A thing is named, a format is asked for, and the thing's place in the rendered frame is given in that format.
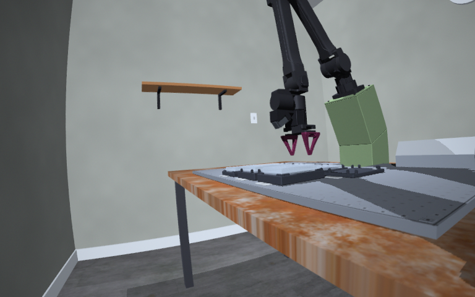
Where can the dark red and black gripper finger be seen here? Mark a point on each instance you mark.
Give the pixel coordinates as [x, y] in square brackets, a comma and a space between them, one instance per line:
[294, 138]
[305, 136]

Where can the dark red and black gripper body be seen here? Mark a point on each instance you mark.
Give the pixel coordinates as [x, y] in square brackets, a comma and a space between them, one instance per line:
[296, 130]

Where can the grey button panel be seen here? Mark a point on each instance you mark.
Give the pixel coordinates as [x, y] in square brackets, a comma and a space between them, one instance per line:
[437, 153]

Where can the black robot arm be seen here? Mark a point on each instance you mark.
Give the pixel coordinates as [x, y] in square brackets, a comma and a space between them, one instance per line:
[295, 77]

